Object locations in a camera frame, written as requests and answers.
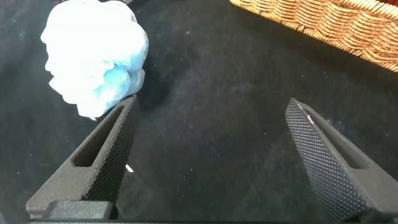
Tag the light blue bath loofah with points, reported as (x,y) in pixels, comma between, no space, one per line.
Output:
(93,53)

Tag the dark table cloth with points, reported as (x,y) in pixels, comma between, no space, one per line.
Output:
(217,93)

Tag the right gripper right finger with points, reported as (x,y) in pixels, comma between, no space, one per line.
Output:
(335,174)

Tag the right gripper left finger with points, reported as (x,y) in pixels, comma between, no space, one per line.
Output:
(93,168)

